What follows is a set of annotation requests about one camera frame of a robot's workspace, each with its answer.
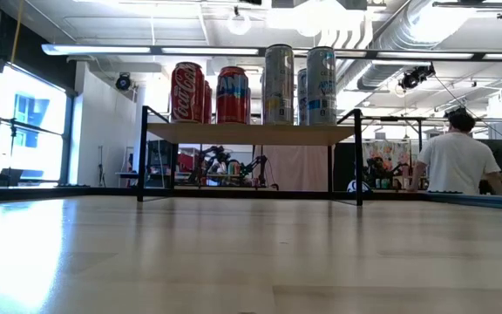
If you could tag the red can blue logo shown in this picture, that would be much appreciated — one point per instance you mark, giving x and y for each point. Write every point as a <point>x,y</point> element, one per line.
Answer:
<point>232,98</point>

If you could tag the red soda can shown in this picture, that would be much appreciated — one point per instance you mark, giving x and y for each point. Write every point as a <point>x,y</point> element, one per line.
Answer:
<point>208,102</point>

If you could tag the white slim can orange print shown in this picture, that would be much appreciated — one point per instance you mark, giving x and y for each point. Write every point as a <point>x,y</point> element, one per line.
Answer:
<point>278,87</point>

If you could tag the white slim energy can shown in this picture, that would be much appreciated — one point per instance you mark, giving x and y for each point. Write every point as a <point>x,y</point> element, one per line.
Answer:
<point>302,98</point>

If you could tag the red Coca-Cola can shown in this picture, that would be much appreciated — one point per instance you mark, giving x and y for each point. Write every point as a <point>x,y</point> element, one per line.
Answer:
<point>187,93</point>

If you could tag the white slim can blue print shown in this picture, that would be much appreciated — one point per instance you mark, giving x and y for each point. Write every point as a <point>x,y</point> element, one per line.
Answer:
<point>321,87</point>

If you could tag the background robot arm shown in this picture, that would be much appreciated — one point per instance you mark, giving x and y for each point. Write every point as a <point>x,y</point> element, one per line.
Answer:
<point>216,161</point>

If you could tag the wooden shelf black metal legs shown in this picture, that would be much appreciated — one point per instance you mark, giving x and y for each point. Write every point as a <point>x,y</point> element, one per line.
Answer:
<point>251,134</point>

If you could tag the pink curtain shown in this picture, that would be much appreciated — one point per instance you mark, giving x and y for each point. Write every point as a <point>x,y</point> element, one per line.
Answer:
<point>296,168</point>

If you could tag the white blue round object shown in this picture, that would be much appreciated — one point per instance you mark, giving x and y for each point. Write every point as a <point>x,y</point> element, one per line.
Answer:
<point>357,186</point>

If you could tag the round ceiling lamp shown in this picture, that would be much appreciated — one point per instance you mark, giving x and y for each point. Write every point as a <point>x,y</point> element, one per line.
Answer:
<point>239,24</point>

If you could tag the floral print backdrop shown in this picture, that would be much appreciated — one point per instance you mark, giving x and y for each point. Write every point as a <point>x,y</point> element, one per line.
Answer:
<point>386,152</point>

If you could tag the overhead LED light bar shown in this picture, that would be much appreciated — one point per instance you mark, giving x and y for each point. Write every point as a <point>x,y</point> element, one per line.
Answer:
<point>103,49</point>

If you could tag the person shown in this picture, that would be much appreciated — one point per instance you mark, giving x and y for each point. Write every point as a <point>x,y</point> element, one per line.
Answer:
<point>456,161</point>

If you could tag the bright window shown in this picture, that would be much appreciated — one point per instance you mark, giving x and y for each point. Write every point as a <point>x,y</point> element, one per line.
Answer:
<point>29,131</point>

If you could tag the black aluminium table frame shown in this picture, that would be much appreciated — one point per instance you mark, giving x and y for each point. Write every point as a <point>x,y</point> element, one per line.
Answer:
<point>255,193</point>

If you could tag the background black frame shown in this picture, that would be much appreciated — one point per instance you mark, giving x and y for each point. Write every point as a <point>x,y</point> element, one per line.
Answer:
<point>390,118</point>

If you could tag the black ceiling-mounted camera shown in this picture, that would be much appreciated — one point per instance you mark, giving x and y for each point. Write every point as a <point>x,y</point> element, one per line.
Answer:
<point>414,77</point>

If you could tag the silver ceiling air duct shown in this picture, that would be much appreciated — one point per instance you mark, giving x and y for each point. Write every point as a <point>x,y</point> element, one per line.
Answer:
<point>408,26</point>

